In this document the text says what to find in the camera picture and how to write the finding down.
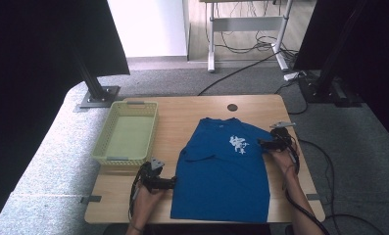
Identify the person's right hand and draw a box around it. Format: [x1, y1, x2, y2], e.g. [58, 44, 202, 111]
[271, 146, 301, 180]

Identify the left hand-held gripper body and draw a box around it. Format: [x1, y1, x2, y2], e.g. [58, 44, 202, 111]
[137, 157, 167, 194]

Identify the person's left hand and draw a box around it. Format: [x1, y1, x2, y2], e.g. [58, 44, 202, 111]
[128, 184, 166, 229]

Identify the long black floor cable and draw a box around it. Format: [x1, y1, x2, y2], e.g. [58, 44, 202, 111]
[197, 48, 283, 97]

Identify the white desk frame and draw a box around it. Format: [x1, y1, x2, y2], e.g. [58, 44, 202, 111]
[200, 0, 294, 72]

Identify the person's dark clothing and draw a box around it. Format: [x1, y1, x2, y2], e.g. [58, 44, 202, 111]
[102, 223, 294, 235]

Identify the black stand with grey base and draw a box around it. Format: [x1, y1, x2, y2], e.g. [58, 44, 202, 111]
[72, 45, 122, 113]

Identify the looped black floor cable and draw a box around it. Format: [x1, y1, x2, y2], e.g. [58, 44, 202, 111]
[325, 212, 386, 235]

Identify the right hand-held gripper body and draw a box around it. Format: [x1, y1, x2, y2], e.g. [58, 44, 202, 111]
[268, 120, 297, 153]

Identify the white power strip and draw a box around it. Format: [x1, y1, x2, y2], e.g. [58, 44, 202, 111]
[283, 70, 308, 82]

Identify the pale green plastic basket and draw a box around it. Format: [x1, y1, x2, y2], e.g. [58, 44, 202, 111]
[92, 101, 160, 168]

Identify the thin black floor cable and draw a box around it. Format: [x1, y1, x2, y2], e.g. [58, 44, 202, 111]
[298, 138, 336, 235]

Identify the blue t-shirt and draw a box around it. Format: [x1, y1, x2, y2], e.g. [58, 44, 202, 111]
[170, 117, 274, 224]

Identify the black power strip cable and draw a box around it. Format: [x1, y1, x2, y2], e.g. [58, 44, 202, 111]
[274, 79, 310, 116]

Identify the tangle of cables under desk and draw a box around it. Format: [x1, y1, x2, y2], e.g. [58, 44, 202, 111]
[215, 0, 299, 62]

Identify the right hand-held gripper cable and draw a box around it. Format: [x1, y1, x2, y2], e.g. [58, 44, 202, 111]
[284, 130, 332, 235]

